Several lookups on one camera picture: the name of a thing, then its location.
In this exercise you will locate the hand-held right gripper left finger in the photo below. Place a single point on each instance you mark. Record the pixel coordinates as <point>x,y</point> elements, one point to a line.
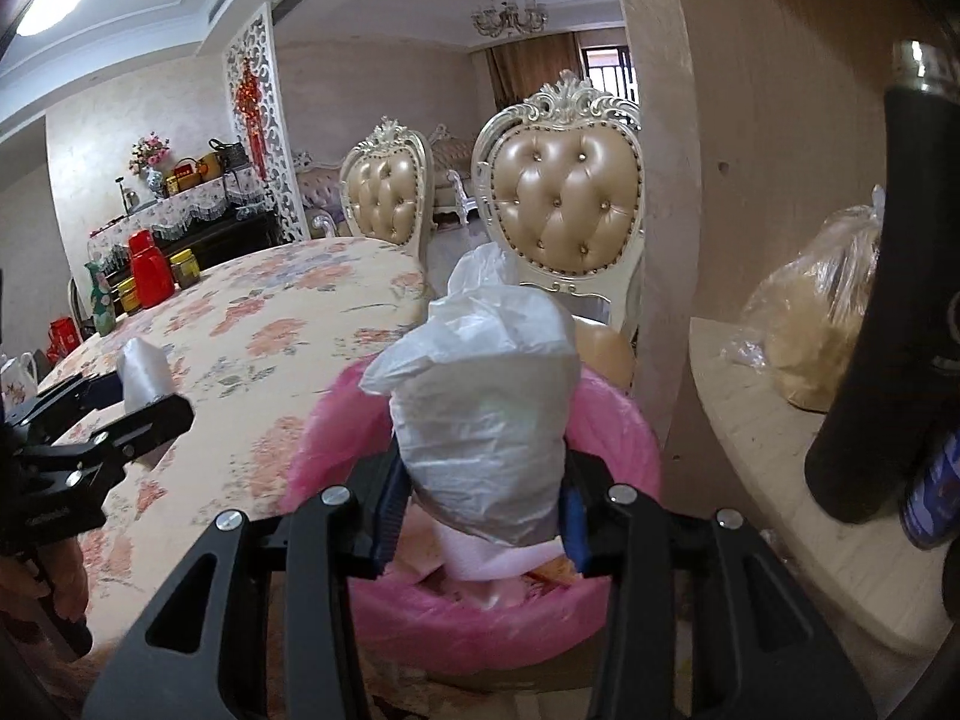
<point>386,525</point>

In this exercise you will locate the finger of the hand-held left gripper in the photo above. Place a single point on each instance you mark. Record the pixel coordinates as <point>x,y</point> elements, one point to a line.
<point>150,420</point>
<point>109,388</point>

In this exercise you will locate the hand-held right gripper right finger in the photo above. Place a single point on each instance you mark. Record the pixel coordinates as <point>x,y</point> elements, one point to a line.
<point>574,532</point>

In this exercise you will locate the white foam sheet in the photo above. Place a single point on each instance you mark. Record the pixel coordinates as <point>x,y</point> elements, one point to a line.
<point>146,375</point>

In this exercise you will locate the pink trash bag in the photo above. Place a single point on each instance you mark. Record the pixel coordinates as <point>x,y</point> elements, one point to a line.
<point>615,427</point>

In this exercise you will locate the white plastic bag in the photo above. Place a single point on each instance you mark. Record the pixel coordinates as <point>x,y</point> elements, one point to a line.
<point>480,405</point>

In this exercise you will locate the person's left hand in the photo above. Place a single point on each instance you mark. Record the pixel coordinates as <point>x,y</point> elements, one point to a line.
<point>67,577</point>

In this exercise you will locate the red gift box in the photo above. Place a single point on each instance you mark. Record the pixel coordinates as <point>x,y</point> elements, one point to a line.
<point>64,337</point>

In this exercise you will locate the green ceramic vase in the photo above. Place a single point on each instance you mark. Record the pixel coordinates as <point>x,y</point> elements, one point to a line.
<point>99,304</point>

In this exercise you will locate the white floral teapot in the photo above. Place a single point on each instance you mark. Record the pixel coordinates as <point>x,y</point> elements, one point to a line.
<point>19,382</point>

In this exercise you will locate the yellow lid jar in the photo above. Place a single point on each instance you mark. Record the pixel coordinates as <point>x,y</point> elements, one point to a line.
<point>128,298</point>

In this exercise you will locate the red thermos jug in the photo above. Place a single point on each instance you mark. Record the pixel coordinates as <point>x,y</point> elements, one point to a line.
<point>150,270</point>

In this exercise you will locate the jar with dark contents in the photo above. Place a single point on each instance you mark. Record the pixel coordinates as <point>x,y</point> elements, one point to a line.
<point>184,271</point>

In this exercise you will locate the pale wooden shelf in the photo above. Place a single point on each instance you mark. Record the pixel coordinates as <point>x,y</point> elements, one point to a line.
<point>750,465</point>

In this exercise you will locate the floral lace piano cover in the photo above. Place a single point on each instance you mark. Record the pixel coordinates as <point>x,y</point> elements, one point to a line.
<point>187,214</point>

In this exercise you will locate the dark candlestick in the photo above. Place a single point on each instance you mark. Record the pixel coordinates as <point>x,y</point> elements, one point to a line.
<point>125,195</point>

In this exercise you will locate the black upright piano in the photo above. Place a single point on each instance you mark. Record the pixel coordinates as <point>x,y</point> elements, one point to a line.
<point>240,236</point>

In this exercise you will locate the vase with pink flowers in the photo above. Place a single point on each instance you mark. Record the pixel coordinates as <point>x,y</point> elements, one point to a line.
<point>150,154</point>

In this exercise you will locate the black handbag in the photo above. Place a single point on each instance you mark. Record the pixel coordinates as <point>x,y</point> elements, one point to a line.
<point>232,157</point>

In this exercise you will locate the carved pale sofa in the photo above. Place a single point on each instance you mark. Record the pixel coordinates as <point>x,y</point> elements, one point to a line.
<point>322,199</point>

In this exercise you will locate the white lattice screen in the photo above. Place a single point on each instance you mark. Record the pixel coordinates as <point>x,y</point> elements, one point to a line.
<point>289,165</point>

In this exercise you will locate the red knot hanging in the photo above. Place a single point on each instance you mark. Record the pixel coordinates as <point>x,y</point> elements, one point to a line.
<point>247,101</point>

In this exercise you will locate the gold tufted dining chair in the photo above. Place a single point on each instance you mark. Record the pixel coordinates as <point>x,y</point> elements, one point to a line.
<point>386,195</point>
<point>562,195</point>

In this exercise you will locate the clear bag of food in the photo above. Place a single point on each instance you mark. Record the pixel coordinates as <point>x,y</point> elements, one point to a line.
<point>817,315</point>

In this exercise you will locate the blue can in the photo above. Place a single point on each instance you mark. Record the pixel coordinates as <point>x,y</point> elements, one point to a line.
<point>937,487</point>

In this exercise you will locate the black metal bottle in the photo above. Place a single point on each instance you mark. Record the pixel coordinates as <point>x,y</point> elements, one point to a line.
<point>870,315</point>

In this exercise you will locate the window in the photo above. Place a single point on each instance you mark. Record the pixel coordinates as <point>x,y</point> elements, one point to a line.
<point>607,75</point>

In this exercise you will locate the brown patterned curtain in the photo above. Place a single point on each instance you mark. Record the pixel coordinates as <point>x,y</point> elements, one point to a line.
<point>532,67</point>

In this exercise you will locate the chandelier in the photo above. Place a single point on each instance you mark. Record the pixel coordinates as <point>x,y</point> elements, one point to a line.
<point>510,15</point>

